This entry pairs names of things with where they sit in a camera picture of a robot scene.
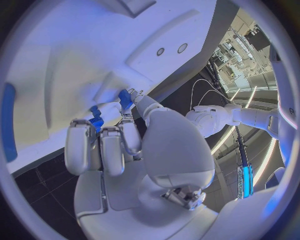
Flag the blue block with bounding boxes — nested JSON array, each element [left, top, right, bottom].
[[117, 89, 134, 111]]

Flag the blue gear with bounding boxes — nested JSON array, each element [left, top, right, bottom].
[[88, 105, 105, 133]]

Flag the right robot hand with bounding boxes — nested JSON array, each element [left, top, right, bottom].
[[63, 89, 220, 240]]

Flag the white cable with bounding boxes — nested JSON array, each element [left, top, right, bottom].
[[190, 78, 235, 113], [197, 89, 235, 108]]

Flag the workshop desk with equipment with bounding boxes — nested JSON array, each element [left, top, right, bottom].
[[213, 24, 274, 93]]

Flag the white task board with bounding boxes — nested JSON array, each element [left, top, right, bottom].
[[3, 0, 240, 177]]

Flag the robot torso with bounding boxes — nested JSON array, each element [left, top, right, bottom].
[[268, 43, 300, 170]]

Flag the glowing light bar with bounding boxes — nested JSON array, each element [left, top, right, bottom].
[[236, 162, 255, 200]]

